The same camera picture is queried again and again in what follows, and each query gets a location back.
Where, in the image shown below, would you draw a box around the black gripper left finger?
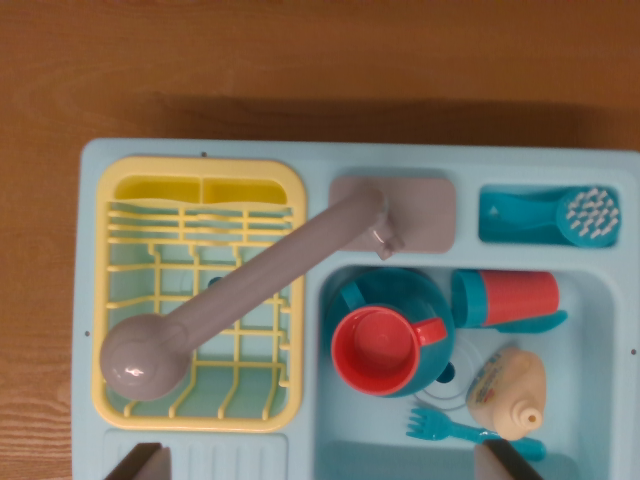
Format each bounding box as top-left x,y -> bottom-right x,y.
102,442 -> 171,480

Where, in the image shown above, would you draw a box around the teal toy fork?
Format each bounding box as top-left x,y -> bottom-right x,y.
405,407 -> 548,461

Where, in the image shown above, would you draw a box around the red toy mug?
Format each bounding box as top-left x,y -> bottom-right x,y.
331,307 -> 448,396

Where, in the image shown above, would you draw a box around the teal dish brush white bristles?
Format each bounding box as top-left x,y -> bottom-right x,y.
487,185 -> 621,250

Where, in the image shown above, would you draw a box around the teal toy tumbler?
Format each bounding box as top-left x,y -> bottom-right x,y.
451,269 -> 489,329

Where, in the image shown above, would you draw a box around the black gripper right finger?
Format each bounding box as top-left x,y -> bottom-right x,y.
473,438 -> 544,480

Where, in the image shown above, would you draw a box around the red toy tumbler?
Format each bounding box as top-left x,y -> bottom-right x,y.
478,270 -> 560,326

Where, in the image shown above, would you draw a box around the teal toy knife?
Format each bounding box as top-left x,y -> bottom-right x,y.
482,309 -> 569,335

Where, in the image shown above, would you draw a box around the cream detergent bottle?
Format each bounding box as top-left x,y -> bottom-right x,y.
464,346 -> 547,441

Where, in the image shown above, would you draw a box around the grey toy faucet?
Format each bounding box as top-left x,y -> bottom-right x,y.
98,174 -> 457,402

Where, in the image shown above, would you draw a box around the yellow plastic dish rack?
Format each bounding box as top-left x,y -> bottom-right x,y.
92,156 -> 308,434

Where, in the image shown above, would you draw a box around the teal toy plate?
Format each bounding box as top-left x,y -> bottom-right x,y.
323,267 -> 457,399

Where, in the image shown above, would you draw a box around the light blue toy sink unit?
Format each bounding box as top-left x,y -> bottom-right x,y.
71,138 -> 640,480

